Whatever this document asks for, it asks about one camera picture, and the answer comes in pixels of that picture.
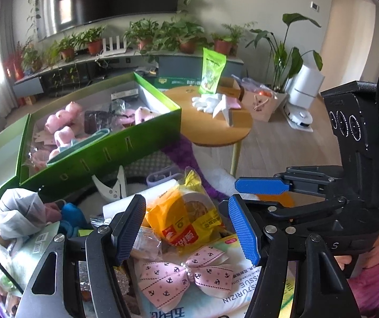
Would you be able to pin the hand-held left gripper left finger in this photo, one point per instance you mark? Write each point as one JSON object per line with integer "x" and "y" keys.
{"x": 129, "y": 228}

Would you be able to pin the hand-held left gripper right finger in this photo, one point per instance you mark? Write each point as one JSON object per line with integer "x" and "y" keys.
{"x": 244, "y": 228}

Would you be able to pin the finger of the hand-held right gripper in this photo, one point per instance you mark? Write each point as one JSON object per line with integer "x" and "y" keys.
{"x": 295, "y": 213}
{"x": 262, "y": 185}

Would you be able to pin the yellow noodle packet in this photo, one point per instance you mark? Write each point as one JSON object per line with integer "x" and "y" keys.
{"x": 182, "y": 212}

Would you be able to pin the pink anchor print bow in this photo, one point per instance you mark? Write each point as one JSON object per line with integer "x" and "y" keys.
{"x": 182, "y": 275}

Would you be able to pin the green cardboard box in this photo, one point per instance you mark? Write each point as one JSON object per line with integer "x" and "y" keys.
{"x": 110, "y": 155}

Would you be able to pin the person's right forearm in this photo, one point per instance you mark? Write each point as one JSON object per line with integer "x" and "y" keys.
{"x": 374, "y": 281}

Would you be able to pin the person's right hand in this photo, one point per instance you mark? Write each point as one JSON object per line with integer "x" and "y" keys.
{"x": 343, "y": 262}

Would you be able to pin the clear biscuit packet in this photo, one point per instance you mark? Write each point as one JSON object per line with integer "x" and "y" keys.
{"x": 148, "y": 241}

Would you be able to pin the white paper roll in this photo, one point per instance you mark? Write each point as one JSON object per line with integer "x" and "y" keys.
{"x": 126, "y": 205}

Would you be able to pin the white plastic clip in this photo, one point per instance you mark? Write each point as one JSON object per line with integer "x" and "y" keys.
{"x": 115, "y": 187}

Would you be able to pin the silver glitter item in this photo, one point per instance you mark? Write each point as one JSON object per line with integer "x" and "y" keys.
{"x": 123, "y": 280}

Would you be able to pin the blue plush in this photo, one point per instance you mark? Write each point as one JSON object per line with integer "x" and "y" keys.
{"x": 72, "y": 217}

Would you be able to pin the lilac plastic item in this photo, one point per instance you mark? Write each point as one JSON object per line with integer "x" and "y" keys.
{"x": 163, "y": 177}

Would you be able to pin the white tissue pack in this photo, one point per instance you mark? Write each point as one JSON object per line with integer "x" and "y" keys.
{"x": 232, "y": 293}

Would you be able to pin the white robot vacuum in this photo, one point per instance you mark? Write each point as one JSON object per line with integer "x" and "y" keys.
{"x": 300, "y": 117}

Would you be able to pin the round wooden side table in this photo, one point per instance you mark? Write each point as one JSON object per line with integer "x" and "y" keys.
{"x": 209, "y": 129}

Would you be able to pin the kraft paper bag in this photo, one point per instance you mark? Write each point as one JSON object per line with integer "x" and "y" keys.
{"x": 262, "y": 104}

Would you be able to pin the white pointed paper ornament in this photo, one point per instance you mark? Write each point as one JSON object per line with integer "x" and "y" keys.
{"x": 224, "y": 111}

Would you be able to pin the pink cloth piece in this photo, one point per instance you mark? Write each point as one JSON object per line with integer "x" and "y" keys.
{"x": 236, "y": 103}

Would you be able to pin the white vacuum dock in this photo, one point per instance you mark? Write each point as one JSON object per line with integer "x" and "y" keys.
{"x": 305, "y": 86}

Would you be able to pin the pink pig toys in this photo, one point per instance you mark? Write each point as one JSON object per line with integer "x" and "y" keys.
{"x": 83, "y": 142}

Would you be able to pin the green card packet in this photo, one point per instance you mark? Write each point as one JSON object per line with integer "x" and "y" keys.
{"x": 33, "y": 248}

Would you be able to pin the white gloves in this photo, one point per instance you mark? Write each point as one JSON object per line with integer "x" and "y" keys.
{"x": 202, "y": 101}

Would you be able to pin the small cardboard box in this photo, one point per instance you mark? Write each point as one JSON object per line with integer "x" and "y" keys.
{"x": 231, "y": 84}

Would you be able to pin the grey cloth in plastic bag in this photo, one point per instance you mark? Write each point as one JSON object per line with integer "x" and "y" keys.
{"x": 20, "y": 212}

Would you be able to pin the dark brown pouch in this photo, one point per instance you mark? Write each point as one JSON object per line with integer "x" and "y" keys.
{"x": 93, "y": 121}

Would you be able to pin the green snack bag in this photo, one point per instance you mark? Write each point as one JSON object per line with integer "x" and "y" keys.
{"x": 212, "y": 73}

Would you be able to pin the large floor plant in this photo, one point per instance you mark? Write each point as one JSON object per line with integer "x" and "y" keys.
{"x": 288, "y": 56}

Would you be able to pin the black silver small box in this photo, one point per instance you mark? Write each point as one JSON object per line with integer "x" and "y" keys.
{"x": 126, "y": 95}

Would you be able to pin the green flat carton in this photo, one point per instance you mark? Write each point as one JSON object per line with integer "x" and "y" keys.
{"x": 176, "y": 81}

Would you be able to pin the grey television console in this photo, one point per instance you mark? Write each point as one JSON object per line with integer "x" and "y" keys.
{"x": 30, "y": 84}

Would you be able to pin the white picket fence ornament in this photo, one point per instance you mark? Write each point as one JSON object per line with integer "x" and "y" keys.
{"x": 113, "y": 44}

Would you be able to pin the row of potted plants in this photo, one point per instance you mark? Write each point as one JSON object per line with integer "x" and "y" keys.
{"x": 146, "y": 31}

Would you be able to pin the red flower decoration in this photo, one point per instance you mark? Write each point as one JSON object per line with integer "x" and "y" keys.
{"x": 12, "y": 66}

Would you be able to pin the wall switch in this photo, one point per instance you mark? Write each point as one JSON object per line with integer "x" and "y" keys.
{"x": 314, "y": 6}

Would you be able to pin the black wall television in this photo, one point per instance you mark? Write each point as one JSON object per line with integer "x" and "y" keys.
{"x": 110, "y": 0}

